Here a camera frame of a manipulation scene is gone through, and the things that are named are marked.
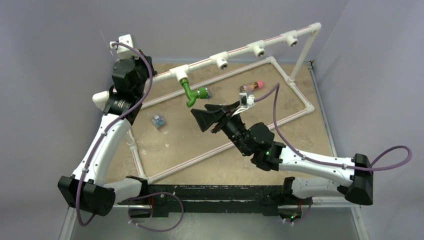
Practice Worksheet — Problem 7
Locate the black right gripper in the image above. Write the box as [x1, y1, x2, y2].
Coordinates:
[190, 101, 251, 157]

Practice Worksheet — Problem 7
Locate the green plastic water faucet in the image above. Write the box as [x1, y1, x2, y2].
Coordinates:
[180, 78, 211, 108]

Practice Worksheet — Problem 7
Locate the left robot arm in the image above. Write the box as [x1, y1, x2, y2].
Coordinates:
[57, 56, 157, 216]

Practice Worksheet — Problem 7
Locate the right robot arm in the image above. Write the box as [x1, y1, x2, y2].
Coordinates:
[190, 102, 374, 206]

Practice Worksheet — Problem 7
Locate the pink capped small bottle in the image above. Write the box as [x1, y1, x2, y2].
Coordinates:
[239, 80, 265, 93]

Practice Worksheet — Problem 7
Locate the small blue foil packet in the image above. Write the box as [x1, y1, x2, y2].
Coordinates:
[151, 114, 166, 129]

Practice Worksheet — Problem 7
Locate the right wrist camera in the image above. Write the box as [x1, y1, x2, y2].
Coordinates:
[232, 91, 255, 117]

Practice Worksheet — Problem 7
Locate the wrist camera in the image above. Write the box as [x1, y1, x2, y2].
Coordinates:
[232, 91, 255, 117]
[109, 34, 138, 59]

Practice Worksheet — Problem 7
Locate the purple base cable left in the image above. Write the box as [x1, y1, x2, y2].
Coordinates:
[127, 192, 185, 233]

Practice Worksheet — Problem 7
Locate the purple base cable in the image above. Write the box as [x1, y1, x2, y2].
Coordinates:
[283, 195, 314, 226]
[127, 192, 185, 233]

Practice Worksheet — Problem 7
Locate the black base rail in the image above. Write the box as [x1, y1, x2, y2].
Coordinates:
[118, 183, 312, 220]

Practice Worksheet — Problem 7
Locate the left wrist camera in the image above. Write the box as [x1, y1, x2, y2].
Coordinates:
[109, 34, 138, 59]

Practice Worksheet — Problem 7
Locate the white PVC pipe frame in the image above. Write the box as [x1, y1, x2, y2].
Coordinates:
[92, 22, 322, 184]

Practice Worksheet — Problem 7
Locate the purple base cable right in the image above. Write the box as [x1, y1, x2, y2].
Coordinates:
[283, 195, 314, 226]

